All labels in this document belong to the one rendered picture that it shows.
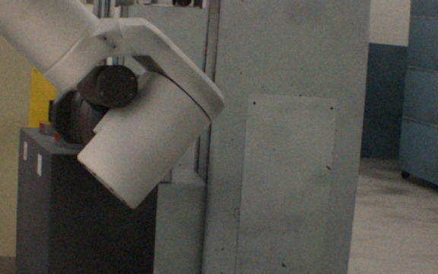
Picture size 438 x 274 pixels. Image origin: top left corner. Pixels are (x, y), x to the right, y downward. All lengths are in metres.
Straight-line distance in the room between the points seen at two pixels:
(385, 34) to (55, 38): 9.69
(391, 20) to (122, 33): 9.68
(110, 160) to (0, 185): 1.61
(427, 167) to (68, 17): 7.82
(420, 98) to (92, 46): 8.00
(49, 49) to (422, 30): 8.07
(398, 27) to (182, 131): 9.69
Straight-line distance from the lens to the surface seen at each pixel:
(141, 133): 0.80
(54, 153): 1.03
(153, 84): 0.82
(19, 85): 2.37
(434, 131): 8.45
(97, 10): 1.08
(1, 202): 2.41
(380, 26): 10.40
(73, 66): 0.79
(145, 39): 0.80
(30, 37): 0.79
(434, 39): 8.55
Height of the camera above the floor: 1.27
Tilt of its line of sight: 7 degrees down
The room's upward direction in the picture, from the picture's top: 4 degrees clockwise
